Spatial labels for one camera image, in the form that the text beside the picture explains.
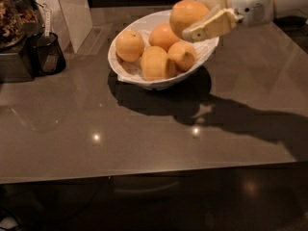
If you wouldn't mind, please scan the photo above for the dark box under jar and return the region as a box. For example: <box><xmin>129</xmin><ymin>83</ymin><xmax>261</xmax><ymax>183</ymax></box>
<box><xmin>0</xmin><ymin>38</ymin><xmax>36</xmax><ymax>83</ymax></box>

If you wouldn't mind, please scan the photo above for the black mesh cup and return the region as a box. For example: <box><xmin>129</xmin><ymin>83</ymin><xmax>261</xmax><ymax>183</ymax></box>
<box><xmin>27</xmin><ymin>33</ymin><xmax>66</xmax><ymax>76</ymax></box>

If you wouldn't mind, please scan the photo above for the white panel board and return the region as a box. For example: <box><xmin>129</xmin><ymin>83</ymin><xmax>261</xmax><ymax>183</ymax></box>
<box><xmin>36</xmin><ymin>0</ymin><xmax>92</xmax><ymax>53</ymax></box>

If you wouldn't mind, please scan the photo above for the glass jar with nuts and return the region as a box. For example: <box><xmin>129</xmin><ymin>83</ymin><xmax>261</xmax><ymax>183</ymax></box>
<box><xmin>0</xmin><ymin>0</ymin><xmax>39</xmax><ymax>50</ymax></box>

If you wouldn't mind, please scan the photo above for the orange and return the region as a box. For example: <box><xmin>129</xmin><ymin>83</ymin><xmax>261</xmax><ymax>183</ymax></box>
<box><xmin>140</xmin><ymin>46</ymin><xmax>177</xmax><ymax>81</ymax></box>
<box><xmin>167</xmin><ymin>41</ymin><xmax>197</xmax><ymax>72</ymax></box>
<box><xmin>169</xmin><ymin>0</ymin><xmax>209</xmax><ymax>39</ymax></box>
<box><xmin>115</xmin><ymin>29</ymin><xmax>145</xmax><ymax>63</ymax></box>

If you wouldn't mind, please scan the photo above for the white tag utensil in cup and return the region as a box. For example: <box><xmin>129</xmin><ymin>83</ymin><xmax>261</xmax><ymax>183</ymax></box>
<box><xmin>42</xmin><ymin>3</ymin><xmax>52</xmax><ymax>38</ymax></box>

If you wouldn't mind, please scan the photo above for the white oval bowl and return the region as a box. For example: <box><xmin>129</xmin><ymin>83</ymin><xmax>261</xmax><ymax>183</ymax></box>
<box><xmin>108</xmin><ymin>10</ymin><xmax>219</xmax><ymax>90</ymax></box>

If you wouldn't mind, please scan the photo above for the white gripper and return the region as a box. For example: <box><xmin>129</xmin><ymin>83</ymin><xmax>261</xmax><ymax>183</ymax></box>
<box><xmin>182</xmin><ymin>0</ymin><xmax>274</xmax><ymax>42</ymax></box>

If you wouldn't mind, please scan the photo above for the back orange partly hidden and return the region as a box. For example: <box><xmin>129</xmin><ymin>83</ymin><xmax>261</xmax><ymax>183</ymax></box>
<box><xmin>149</xmin><ymin>23</ymin><xmax>180</xmax><ymax>51</ymax></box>

